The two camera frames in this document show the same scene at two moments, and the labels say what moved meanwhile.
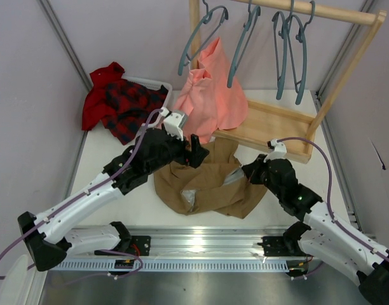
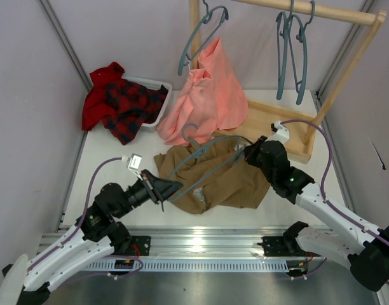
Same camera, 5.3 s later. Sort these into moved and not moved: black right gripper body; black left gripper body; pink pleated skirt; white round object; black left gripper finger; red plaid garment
Moved: black left gripper finger; black left gripper body; black right gripper body
Not moved: red plaid garment; pink pleated skirt; white round object
